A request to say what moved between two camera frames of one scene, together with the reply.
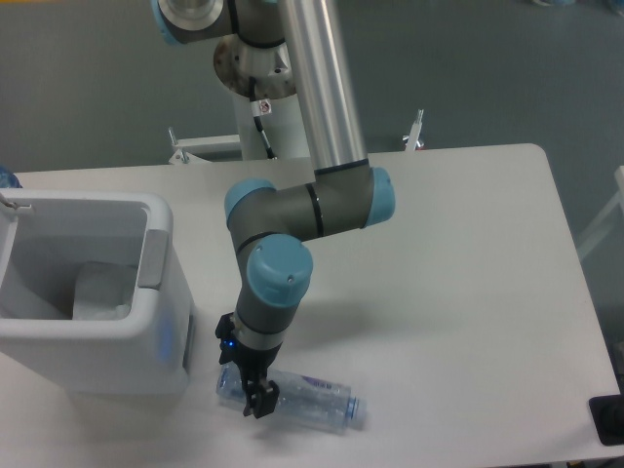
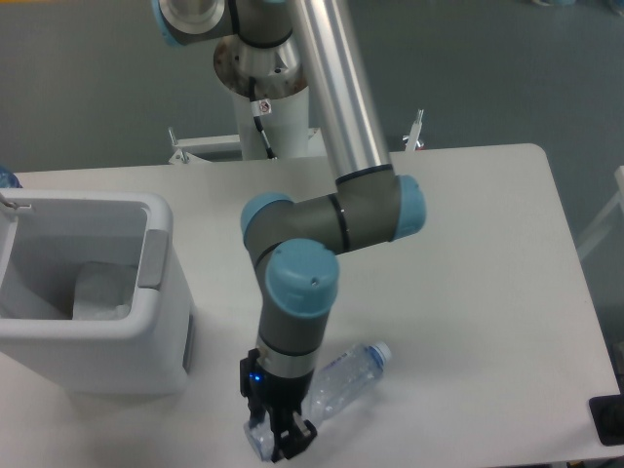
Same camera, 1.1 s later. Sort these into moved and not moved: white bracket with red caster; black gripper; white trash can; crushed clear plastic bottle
Moved: black gripper; crushed clear plastic bottle
Not moved: white bracket with red caster; white trash can
